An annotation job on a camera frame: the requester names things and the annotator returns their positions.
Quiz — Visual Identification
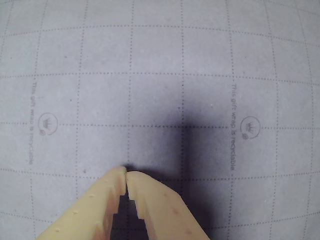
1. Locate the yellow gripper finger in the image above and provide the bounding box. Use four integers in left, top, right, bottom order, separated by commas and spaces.
36, 166, 127, 240
126, 170, 210, 240

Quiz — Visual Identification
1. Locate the brown gridded wrapping paper sheet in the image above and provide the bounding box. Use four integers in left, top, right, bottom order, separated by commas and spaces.
0, 0, 320, 240

